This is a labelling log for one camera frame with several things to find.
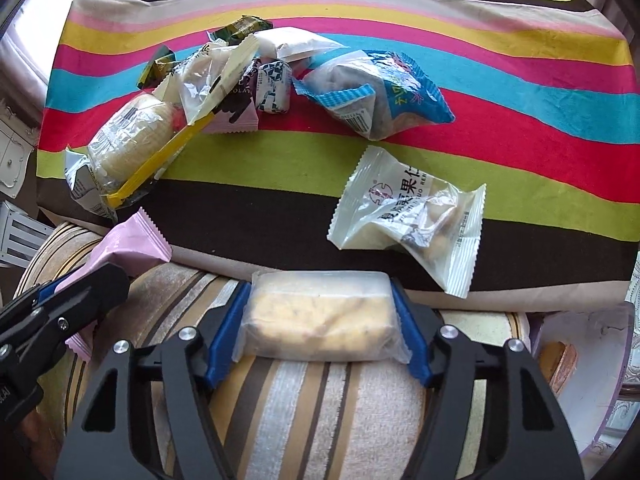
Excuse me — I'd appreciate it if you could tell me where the yellow cake clear packet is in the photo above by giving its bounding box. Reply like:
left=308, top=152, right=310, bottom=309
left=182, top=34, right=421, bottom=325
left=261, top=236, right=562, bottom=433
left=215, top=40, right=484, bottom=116
left=232, top=270, right=418, bottom=366

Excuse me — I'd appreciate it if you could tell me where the plain pink snack packet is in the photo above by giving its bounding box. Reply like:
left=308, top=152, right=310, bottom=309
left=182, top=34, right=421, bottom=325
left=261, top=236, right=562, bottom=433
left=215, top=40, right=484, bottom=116
left=55, top=207, right=173, bottom=363

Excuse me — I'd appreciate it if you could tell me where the white nut pastry packet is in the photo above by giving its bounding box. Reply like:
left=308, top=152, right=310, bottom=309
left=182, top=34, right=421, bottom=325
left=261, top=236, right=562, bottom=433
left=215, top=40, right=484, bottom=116
left=327, top=145, right=488, bottom=298

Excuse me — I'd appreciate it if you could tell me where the white slatted rack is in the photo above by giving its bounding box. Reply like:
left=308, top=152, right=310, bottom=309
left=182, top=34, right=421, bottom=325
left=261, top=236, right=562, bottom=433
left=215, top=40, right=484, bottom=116
left=0, top=200, right=54, bottom=268

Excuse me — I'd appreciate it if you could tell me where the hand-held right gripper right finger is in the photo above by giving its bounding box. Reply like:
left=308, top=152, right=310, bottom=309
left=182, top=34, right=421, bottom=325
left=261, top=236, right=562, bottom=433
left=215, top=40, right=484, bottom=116
left=389, top=276, right=586, bottom=480

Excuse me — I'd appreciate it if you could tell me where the round bread yellow-edged packet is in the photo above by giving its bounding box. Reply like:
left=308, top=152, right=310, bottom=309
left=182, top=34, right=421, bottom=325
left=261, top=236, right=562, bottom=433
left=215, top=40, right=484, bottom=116
left=64, top=91, right=217, bottom=224

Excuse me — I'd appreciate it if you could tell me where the plain white pillow packet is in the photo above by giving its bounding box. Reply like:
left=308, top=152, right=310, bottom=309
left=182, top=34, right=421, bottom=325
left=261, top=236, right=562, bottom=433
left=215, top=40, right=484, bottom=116
left=252, top=27, right=346, bottom=68

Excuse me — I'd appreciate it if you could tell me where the clear cream-edged pastry packet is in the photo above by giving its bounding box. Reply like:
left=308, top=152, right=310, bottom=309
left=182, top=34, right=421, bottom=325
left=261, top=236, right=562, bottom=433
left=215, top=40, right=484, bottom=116
left=152, top=37, right=261, bottom=126

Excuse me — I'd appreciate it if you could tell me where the white blue candy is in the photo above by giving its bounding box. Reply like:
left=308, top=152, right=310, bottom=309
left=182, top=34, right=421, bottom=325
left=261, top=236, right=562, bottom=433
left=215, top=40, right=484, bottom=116
left=255, top=59, right=293, bottom=116

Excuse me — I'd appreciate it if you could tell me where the beige striped sofa cushion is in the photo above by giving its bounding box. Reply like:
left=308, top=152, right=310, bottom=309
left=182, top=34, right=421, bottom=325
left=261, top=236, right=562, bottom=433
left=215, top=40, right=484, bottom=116
left=12, top=222, right=531, bottom=480

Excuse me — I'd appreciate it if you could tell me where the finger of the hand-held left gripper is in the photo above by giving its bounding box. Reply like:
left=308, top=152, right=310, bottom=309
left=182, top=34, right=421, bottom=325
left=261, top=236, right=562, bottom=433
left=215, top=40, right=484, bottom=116
left=0, top=275, right=71, bottom=320
left=0, top=264, right=131, bottom=362

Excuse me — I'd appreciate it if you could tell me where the blue checked snack packet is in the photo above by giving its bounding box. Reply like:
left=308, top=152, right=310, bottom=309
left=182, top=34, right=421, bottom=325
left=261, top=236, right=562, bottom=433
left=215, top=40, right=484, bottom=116
left=292, top=50, right=457, bottom=142

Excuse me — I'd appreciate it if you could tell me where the rainbow striped tablecloth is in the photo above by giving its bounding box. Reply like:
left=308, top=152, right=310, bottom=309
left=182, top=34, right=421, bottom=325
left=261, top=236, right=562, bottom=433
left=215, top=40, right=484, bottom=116
left=36, top=0, right=640, bottom=295

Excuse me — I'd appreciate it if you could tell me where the brown orange object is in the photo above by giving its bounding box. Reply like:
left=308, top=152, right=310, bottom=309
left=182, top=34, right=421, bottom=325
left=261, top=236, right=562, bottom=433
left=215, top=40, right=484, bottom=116
left=539, top=340, right=579, bottom=402

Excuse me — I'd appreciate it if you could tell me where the white sheer lace curtain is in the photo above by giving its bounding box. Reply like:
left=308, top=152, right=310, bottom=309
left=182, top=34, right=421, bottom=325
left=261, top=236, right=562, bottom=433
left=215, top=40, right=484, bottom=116
left=0, top=20, right=71, bottom=128

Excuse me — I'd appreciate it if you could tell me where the green pea snack packet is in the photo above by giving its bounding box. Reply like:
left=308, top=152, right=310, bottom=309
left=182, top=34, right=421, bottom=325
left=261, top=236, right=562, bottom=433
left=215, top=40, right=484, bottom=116
left=207, top=16, right=275, bottom=46
left=137, top=44, right=178, bottom=90

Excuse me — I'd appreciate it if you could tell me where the white carved cabinet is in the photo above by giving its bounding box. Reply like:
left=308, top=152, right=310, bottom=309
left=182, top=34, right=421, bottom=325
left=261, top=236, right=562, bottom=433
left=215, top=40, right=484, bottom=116
left=0, top=85, right=42, bottom=197

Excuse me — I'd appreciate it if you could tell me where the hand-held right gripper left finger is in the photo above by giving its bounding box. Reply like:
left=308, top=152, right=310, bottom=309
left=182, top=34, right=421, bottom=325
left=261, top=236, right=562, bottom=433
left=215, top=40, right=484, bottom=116
left=52, top=282, right=253, bottom=480

